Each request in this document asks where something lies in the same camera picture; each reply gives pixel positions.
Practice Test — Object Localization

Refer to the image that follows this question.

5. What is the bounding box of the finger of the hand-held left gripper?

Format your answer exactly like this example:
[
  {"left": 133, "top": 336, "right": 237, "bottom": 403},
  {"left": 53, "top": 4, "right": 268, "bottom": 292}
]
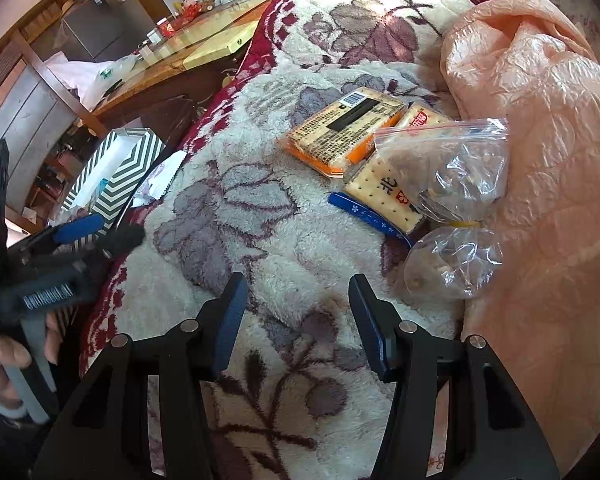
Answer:
[
  {"left": 45, "top": 214, "right": 107, "bottom": 247},
  {"left": 96, "top": 223, "right": 147, "bottom": 261}
]

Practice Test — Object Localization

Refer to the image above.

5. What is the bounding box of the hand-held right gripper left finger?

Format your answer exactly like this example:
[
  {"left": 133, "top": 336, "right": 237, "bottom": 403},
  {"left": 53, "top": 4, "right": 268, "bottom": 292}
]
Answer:
[{"left": 32, "top": 271, "right": 250, "bottom": 480}]

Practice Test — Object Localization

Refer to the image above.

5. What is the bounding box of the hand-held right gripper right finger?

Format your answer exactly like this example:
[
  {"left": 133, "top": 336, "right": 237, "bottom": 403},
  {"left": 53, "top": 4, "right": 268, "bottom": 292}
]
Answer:
[{"left": 348, "top": 274, "right": 561, "bottom": 480}]

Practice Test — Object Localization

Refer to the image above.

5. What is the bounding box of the green white striped box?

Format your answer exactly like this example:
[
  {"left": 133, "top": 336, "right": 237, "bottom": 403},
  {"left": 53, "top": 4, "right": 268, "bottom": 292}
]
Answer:
[{"left": 60, "top": 127, "right": 167, "bottom": 241}]

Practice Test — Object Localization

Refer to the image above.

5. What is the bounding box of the floral plush blanket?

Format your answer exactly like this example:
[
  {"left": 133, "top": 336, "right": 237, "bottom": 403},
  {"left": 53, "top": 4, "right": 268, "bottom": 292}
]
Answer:
[{"left": 77, "top": 0, "right": 511, "bottom": 480}]

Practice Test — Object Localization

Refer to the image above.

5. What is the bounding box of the small clear plastic bag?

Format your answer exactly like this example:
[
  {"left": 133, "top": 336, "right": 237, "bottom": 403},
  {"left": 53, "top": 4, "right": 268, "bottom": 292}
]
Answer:
[{"left": 404, "top": 225, "right": 503, "bottom": 301}]

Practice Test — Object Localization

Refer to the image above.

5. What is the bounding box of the blue pen-like stick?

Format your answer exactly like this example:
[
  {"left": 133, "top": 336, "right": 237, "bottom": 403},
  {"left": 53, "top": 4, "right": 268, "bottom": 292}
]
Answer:
[{"left": 327, "top": 191, "right": 413, "bottom": 248}]

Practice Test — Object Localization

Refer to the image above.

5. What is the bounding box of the red label cracker pack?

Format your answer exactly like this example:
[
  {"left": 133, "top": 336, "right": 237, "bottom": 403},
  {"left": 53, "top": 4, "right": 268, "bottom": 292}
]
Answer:
[{"left": 344, "top": 102, "right": 456, "bottom": 233}]

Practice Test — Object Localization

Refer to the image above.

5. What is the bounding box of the wooden chair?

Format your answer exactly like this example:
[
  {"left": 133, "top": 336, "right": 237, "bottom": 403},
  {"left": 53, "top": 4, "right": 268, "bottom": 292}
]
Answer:
[{"left": 0, "top": 30, "right": 111, "bottom": 221}]

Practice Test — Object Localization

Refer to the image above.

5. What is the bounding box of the white plastic bag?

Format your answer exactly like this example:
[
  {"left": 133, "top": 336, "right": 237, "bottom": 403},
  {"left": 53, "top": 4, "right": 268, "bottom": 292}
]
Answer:
[{"left": 47, "top": 54, "right": 138, "bottom": 111}]

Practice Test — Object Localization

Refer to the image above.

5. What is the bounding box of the large clear zip bag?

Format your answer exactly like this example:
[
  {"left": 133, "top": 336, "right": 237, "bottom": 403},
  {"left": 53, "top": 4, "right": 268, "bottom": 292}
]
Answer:
[{"left": 372, "top": 117, "right": 510, "bottom": 223}]

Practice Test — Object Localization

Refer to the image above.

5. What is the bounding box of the grey refrigerator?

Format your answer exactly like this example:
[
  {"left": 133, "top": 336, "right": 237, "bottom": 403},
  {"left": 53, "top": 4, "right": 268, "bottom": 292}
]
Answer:
[{"left": 60, "top": 0, "right": 146, "bottom": 63}]

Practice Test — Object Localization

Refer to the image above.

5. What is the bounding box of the orange cracker pack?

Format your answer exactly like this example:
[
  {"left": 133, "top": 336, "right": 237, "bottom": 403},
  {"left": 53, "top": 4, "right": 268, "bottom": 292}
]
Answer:
[{"left": 285, "top": 86, "right": 408, "bottom": 178}]

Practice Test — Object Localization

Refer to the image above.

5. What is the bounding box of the wooden table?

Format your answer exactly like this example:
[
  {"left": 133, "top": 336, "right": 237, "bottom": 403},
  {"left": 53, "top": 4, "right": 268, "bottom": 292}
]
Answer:
[{"left": 87, "top": 0, "right": 291, "bottom": 126}]

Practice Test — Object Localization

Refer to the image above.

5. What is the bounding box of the peach quilt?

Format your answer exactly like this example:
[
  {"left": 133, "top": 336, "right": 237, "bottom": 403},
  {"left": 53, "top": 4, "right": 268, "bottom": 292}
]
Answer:
[{"left": 439, "top": 0, "right": 600, "bottom": 476}]

